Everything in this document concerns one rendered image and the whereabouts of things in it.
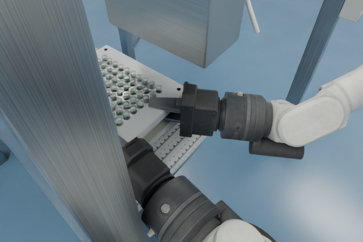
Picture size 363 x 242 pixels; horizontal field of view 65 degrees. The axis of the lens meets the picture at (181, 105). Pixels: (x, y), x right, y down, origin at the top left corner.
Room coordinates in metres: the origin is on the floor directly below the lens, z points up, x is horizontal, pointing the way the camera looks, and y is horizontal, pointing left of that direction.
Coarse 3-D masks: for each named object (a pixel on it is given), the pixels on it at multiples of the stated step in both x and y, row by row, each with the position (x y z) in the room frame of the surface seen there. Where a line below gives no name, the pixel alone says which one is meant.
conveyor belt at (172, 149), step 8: (176, 128) 0.39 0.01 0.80; (168, 136) 0.37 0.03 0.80; (176, 136) 0.37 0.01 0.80; (192, 136) 0.37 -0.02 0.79; (200, 136) 0.38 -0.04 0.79; (152, 144) 0.35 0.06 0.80; (160, 144) 0.35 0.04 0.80; (168, 144) 0.35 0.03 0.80; (176, 144) 0.35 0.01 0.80; (184, 144) 0.35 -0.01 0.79; (192, 144) 0.36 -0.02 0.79; (160, 152) 0.33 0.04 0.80; (168, 152) 0.33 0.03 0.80; (176, 152) 0.33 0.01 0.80; (184, 152) 0.34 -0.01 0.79; (168, 160) 0.31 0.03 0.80; (176, 160) 0.32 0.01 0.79; (184, 160) 0.33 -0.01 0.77; (176, 168) 0.31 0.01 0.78; (136, 200) 0.23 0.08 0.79
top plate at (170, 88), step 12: (108, 48) 0.54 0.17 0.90; (120, 60) 0.50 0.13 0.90; (132, 60) 0.50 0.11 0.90; (144, 72) 0.46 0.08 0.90; (156, 72) 0.46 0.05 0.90; (156, 84) 0.42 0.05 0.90; (168, 84) 0.42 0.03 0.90; (180, 84) 0.42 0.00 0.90; (120, 96) 0.38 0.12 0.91; (156, 96) 0.39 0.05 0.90; (168, 96) 0.39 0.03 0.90; (180, 96) 0.39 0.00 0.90; (144, 108) 0.35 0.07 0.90; (132, 120) 0.32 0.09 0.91; (144, 120) 0.32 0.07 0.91; (156, 120) 0.33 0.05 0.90; (120, 132) 0.30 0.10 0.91; (132, 132) 0.30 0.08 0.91; (144, 132) 0.30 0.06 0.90
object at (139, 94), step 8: (104, 64) 0.48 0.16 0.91; (104, 72) 0.45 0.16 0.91; (112, 72) 0.45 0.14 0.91; (120, 72) 0.45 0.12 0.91; (104, 80) 0.42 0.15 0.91; (112, 80) 0.42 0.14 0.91; (120, 80) 0.42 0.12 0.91; (128, 80) 0.42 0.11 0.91; (112, 88) 0.40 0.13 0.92; (120, 88) 0.40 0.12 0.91; (128, 88) 0.40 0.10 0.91; (144, 88) 0.40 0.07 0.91; (112, 96) 0.38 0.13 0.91; (128, 96) 0.38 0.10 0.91; (112, 104) 0.36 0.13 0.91; (120, 104) 0.36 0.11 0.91; (128, 104) 0.36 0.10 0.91; (112, 112) 0.33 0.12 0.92; (120, 112) 0.34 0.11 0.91
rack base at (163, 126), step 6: (162, 120) 0.36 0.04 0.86; (156, 126) 0.35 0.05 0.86; (162, 126) 0.35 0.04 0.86; (168, 126) 0.35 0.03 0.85; (150, 132) 0.33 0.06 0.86; (156, 132) 0.33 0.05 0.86; (162, 132) 0.34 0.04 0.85; (144, 138) 0.32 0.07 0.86; (150, 138) 0.32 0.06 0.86; (156, 138) 0.33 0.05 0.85; (150, 144) 0.31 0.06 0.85
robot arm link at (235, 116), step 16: (192, 96) 0.34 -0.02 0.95; (208, 96) 0.36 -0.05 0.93; (224, 96) 0.39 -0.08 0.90; (240, 96) 0.36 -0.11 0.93; (192, 112) 0.33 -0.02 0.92; (208, 112) 0.33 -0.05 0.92; (224, 112) 0.33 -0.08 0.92; (240, 112) 0.32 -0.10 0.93; (192, 128) 0.33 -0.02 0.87; (208, 128) 0.33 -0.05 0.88; (224, 128) 0.31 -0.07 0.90; (240, 128) 0.31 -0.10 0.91
